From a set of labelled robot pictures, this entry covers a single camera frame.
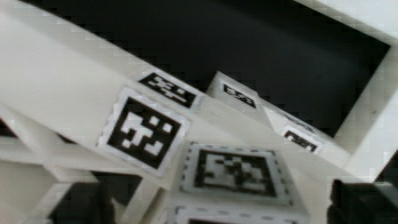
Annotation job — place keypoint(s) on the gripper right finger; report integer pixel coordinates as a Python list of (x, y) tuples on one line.
[(363, 203)]

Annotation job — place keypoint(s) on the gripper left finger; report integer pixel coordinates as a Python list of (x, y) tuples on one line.
[(86, 206)]

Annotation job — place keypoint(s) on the white tagged leg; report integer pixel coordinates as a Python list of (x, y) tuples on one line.
[(235, 188)]

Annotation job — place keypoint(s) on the white chair back frame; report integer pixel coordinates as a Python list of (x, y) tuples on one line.
[(65, 75)]

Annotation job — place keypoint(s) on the white U-shaped fence frame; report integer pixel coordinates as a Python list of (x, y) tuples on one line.
[(369, 131)]

